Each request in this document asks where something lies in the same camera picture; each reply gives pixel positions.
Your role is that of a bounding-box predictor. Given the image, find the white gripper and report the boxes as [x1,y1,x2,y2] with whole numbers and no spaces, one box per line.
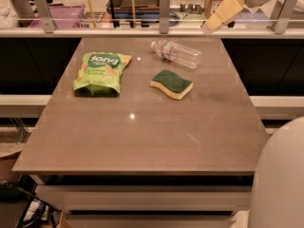
[201,0,270,35]

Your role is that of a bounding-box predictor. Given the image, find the clear plastic water bottle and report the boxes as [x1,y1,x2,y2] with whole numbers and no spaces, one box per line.
[151,39,202,69]

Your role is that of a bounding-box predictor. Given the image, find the green and yellow sponge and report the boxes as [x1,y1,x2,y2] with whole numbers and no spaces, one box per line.
[150,69,193,100]

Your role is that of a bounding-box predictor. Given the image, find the yellow pole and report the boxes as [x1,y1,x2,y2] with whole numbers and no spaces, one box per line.
[87,0,97,29]

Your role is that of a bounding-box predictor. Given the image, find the green snack bag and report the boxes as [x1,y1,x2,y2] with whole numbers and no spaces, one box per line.
[73,52,131,95]

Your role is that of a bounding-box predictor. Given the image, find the purple plastic crate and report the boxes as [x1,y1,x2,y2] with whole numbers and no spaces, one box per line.
[29,5,85,29]

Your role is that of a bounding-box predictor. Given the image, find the upper grey drawer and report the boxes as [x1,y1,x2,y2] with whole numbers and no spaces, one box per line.
[36,185,251,211]

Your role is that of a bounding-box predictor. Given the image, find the grey drawer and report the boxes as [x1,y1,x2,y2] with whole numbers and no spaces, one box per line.
[36,185,251,211]
[65,213,236,228]

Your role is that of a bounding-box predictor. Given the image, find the lower grey drawer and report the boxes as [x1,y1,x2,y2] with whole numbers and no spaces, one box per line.
[65,213,236,228]

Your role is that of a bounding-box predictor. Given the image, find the box of clutter on floor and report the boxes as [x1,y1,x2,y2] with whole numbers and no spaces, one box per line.
[15,199,61,228]

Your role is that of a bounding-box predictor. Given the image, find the right metal railing post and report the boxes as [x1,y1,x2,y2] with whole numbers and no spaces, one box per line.
[273,0,297,34]

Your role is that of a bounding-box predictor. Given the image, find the metal railing post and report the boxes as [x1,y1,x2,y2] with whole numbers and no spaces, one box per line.
[160,0,170,34]
[34,0,56,33]
[273,0,297,34]

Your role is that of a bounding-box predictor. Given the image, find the middle metal railing post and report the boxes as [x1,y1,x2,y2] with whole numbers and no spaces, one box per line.
[160,0,170,34]

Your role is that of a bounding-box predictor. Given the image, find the left metal railing post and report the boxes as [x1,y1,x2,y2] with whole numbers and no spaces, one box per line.
[34,0,56,33]

